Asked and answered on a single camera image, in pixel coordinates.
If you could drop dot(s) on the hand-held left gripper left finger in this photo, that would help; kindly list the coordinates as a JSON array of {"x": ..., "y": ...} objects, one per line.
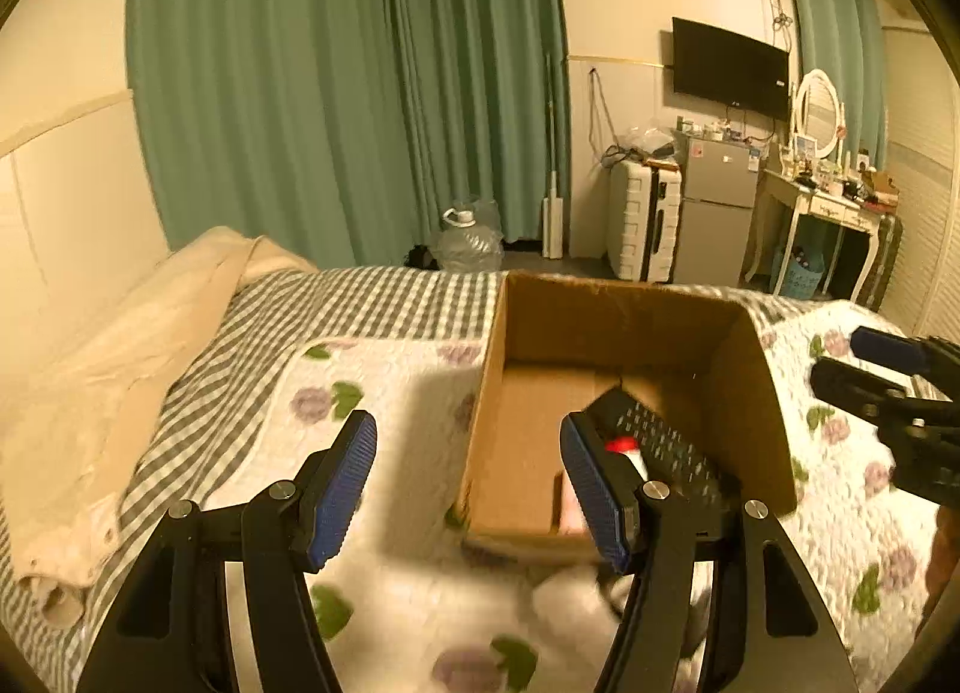
[{"x": 341, "y": 494}]

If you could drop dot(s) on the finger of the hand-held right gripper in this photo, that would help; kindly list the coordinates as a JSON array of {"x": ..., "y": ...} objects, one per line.
[
  {"x": 889, "y": 350},
  {"x": 855, "y": 382}
]

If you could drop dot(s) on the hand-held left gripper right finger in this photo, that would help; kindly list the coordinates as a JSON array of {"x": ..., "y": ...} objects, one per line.
[{"x": 592, "y": 498}]

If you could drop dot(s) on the black remote control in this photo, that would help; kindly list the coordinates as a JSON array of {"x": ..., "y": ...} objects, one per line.
[{"x": 667, "y": 438}]

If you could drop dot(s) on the brown cardboard box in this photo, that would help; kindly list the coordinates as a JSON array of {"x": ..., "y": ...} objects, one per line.
[{"x": 615, "y": 322}]

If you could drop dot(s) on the pink box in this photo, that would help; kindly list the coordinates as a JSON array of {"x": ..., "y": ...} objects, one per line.
[{"x": 570, "y": 509}]

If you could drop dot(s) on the small red-capped white bottle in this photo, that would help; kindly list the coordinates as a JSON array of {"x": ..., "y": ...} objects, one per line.
[{"x": 624, "y": 447}]

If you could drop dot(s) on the dark green suitcase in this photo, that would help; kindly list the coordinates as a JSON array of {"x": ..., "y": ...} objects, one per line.
[{"x": 889, "y": 262}]

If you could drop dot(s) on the floral quilted blanket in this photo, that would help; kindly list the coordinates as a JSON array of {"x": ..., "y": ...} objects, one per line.
[{"x": 405, "y": 588}]

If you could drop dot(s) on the blue basket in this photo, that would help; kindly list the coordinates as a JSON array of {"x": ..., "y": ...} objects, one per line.
[{"x": 801, "y": 277}]

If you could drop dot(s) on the grey checked bed sheet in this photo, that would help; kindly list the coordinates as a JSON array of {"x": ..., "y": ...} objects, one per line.
[{"x": 247, "y": 363}]

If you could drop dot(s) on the white dressing table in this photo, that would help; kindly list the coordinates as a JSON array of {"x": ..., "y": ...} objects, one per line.
[{"x": 814, "y": 202}]

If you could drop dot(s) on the white louvred wardrobe door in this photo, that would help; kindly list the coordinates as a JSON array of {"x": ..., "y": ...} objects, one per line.
[{"x": 930, "y": 175}]

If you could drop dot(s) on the silver two-door fridge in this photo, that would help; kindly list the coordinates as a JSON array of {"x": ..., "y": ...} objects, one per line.
[{"x": 716, "y": 205}]

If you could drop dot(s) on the white oval mirror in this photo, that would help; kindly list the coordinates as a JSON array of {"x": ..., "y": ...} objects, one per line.
[{"x": 817, "y": 114}]

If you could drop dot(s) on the cream duvet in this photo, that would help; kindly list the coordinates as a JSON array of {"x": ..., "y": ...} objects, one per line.
[{"x": 97, "y": 393}]

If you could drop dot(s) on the white hard-shell suitcase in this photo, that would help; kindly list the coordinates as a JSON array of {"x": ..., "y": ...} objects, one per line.
[{"x": 634, "y": 217}]

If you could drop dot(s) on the large clear water jug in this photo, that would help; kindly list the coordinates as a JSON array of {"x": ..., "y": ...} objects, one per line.
[{"x": 469, "y": 243}]

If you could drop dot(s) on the white flat mop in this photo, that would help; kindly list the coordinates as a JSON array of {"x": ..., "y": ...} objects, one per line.
[{"x": 553, "y": 213}]

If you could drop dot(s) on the clear plastic bag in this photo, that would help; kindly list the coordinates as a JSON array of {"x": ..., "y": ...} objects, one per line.
[{"x": 645, "y": 142}]

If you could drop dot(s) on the narrow green curtain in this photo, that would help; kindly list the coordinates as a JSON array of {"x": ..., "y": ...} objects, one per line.
[{"x": 832, "y": 25}]

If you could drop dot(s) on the wide green curtain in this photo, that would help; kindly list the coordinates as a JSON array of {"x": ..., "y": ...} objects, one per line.
[{"x": 315, "y": 78}]

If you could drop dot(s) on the black wall television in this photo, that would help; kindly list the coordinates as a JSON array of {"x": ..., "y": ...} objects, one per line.
[{"x": 727, "y": 67}]

